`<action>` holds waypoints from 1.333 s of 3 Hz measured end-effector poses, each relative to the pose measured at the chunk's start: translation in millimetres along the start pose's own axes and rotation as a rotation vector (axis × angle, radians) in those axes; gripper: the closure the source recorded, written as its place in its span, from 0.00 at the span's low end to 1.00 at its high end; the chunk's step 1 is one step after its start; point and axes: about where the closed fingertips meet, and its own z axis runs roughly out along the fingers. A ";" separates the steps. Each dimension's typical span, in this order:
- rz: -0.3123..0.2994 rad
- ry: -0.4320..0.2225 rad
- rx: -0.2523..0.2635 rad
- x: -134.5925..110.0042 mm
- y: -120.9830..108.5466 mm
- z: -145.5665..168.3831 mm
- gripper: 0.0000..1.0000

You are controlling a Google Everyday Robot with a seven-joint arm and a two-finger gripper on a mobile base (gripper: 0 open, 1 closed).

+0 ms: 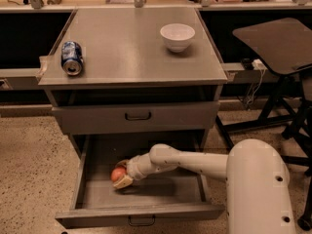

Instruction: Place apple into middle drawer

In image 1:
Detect black office chair base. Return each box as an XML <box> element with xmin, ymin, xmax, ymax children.
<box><xmin>282</xmin><ymin>71</ymin><xmax>312</xmax><ymax>231</ymax></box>

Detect white ceramic bowl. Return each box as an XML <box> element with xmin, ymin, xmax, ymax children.
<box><xmin>160</xmin><ymin>23</ymin><xmax>195</xmax><ymax>53</ymax></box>

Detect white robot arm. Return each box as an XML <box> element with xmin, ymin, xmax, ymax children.
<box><xmin>111</xmin><ymin>139</ymin><xmax>296</xmax><ymax>234</ymax></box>

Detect closed grey upper drawer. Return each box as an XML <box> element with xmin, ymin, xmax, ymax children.
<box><xmin>53</xmin><ymin>101</ymin><xmax>219</xmax><ymax>135</ymax></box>

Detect open grey lower drawer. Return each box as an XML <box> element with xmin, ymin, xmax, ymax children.
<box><xmin>56</xmin><ymin>131</ymin><xmax>224</xmax><ymax>229</ymax></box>

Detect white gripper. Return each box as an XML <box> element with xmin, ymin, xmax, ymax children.
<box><xmin>113</xmin><ymin>154</ymin><xmax>152</xmax><ymax>189</ymax></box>

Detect blue soda can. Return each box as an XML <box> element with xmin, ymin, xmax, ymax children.
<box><xmin>61</xmin><ymin>41</ymin><xmax>84</xmax><ymax>76</ymax></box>

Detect white power adapter with cable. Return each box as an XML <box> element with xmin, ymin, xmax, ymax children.
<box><xmin>243</xmin><ymin>58</ymin><xmax>267</xmax><ymax>110</ymax></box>

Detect grey drawer cabinet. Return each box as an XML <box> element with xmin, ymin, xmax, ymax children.
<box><xmin>39</xmin><ymin>7</ymin><xmax>227</xmax><ymax>146</ymax></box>

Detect red apple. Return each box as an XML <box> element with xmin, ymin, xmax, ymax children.
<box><xmin>110</xmin><ymin>166</ymin><xmax>127</xmax><ymax>182</ymax></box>

